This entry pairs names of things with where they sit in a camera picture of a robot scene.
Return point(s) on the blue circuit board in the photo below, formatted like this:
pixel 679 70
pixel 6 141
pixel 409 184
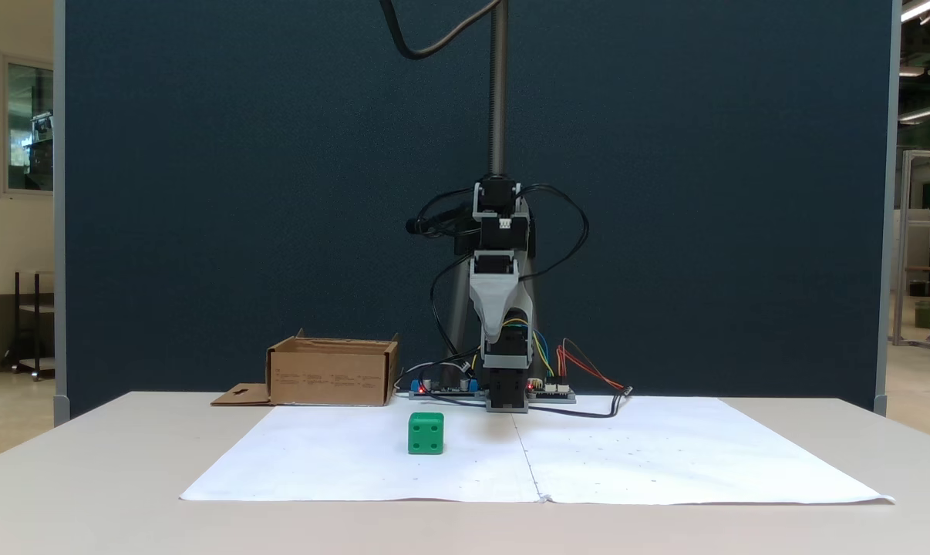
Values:
pixel 442 391

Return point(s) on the white paper sheet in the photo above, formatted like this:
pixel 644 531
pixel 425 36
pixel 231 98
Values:
pixel 665 462
pixel 342 462

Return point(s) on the aluminium profile frame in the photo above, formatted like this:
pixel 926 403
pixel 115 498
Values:
pixel 905 247

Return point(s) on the brown cardboard box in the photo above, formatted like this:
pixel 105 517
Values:
pixel 330 378

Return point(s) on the framed wall window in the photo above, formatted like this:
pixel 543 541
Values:
pixel 29 131

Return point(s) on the dark blue partition panel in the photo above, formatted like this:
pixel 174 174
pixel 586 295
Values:
pixel 241 193

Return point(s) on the green bin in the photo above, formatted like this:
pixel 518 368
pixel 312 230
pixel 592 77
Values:
pixel 924 314

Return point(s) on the green dice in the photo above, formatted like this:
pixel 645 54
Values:
pixel 426 433

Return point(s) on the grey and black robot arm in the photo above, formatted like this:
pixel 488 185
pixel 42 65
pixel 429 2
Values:
pixel 507 385

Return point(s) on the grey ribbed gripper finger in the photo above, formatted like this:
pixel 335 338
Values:
pixel 496 301

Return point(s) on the black metal rack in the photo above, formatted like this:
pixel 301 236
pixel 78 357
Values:
pixel 36 308

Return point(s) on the ceiling strip light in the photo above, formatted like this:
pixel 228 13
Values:
pixel 928 112
pixel 924 9

